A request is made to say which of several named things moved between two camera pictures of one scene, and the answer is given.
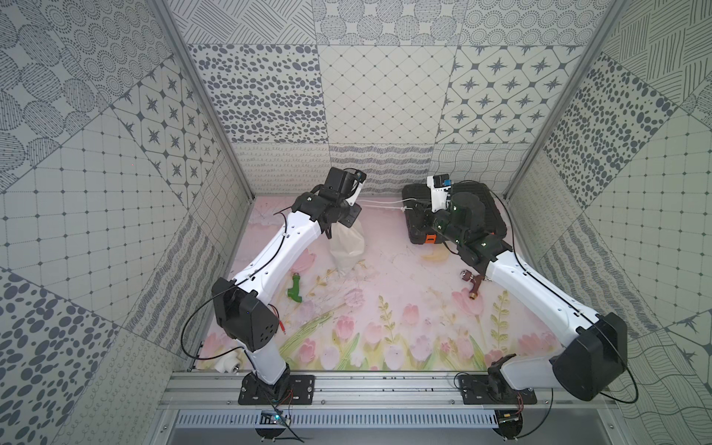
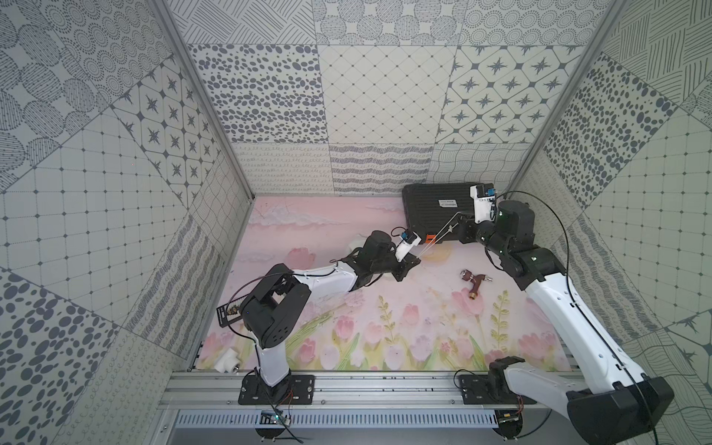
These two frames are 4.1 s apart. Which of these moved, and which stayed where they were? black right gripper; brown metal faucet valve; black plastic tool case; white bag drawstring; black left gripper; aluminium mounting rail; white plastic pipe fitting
Moved: black right gripper; black left gripper; white bag drawstring
Stayed: aluminium mounting rail; white plastic pipe fitting; brown metal faucet valve; black plastic tool case
